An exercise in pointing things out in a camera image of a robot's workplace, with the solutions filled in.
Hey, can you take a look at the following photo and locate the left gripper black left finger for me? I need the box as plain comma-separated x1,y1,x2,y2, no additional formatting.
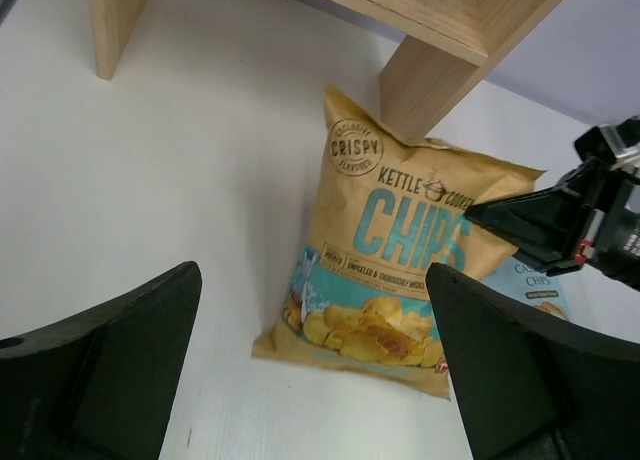
1,261,202,459

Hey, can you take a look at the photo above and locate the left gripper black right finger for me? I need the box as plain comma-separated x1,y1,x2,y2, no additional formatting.
426,263,639,459

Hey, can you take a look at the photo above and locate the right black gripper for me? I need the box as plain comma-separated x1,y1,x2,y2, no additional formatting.
465,115,639,280

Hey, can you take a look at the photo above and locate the yellow kettle cooked chips bag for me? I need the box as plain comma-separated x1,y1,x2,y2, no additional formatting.
252,86,540,398

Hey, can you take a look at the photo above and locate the light blue cassava chips bag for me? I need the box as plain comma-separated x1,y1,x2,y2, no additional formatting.
482,258,570,321

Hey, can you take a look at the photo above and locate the wooden two-tier shelf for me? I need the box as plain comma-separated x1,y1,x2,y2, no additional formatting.
88,0,562,137

